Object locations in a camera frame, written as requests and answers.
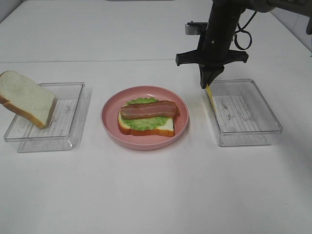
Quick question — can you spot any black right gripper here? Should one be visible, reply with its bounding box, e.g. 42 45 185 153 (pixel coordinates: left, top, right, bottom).
175 0 249 89

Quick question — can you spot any yellow cheese slice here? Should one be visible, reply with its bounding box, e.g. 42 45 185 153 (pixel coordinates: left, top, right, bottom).
205 84 215 112

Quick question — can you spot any curved bacon strip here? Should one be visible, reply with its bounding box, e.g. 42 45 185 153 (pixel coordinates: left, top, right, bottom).
173 107 180 119

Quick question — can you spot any white bread slice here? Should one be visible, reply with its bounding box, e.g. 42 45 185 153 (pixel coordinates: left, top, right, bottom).
0 71 55 129
117 115 175 137

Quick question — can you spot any green lettuce leaf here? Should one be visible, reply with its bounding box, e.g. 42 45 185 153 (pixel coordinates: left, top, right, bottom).
119 97 169 131

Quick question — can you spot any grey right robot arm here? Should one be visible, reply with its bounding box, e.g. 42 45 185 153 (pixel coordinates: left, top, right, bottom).
175 0 312 88

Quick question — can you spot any clear right plastic tray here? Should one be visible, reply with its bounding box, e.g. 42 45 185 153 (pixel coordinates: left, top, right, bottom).
204 79 283 147

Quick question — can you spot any clear plastic tray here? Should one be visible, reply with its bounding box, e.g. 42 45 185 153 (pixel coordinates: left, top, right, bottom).
204 79 283 147
4 82 88 153

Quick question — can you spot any pink round plate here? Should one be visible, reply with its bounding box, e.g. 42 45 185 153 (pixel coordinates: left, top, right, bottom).
101 86 189 150

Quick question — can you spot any clear left plastic tray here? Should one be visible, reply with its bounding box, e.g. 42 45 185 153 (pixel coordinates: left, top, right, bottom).
4 82 88 153

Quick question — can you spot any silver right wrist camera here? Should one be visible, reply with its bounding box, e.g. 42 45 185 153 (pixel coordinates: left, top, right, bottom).
185 21 208 35

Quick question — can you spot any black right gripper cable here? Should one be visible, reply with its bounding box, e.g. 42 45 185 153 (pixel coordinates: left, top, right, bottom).
233 9 258 51

